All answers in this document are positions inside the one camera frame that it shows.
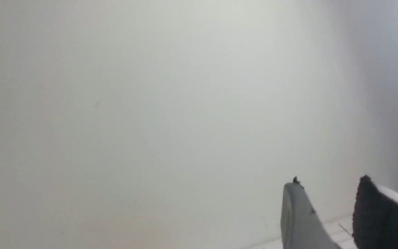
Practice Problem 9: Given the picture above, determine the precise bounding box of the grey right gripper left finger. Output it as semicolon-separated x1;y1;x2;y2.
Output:
281;176;340;249

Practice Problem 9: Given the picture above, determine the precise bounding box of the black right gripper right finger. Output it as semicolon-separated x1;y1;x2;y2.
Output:
352;175;398;249

